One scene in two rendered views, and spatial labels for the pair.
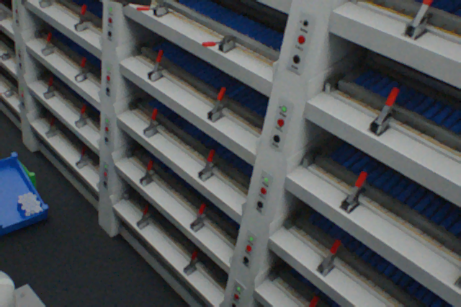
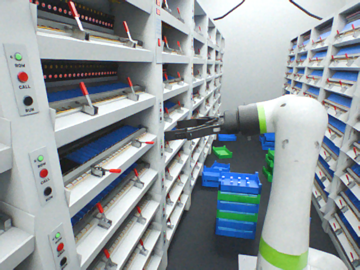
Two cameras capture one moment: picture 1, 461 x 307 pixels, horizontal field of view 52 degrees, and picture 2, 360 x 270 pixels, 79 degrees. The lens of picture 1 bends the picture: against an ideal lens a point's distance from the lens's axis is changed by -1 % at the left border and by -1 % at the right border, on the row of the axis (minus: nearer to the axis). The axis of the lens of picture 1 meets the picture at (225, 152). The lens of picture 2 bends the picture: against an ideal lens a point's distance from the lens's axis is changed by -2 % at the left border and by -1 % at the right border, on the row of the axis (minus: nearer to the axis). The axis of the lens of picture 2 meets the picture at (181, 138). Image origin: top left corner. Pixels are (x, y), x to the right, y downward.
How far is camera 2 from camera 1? 1.62 m
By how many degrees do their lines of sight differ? 100
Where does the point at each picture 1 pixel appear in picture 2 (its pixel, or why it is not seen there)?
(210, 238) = (148, 244)
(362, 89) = not seen: hidden behind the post
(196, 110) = (136, 194)
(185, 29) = (120, 160)
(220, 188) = (147, 214)
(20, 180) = not seen: outside the picture
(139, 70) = (94, 241)
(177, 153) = (127, 241)
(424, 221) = not seen: hidden behind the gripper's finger
